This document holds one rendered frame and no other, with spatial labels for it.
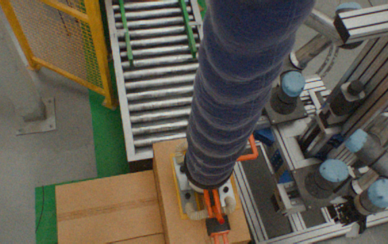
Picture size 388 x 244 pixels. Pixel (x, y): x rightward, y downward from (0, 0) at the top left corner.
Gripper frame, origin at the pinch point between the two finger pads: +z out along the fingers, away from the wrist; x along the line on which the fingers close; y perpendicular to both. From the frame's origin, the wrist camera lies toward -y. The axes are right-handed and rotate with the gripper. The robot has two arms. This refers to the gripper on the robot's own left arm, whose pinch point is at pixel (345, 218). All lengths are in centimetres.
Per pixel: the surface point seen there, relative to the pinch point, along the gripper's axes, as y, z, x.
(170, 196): 55, 58, -41
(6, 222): 160, 152, -80
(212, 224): 43, 32, -17
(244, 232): 24, 58, -14
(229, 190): 27, 44, -33
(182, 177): 49, 42, -44
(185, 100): 23, 97, -116
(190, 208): 49, 39, -28
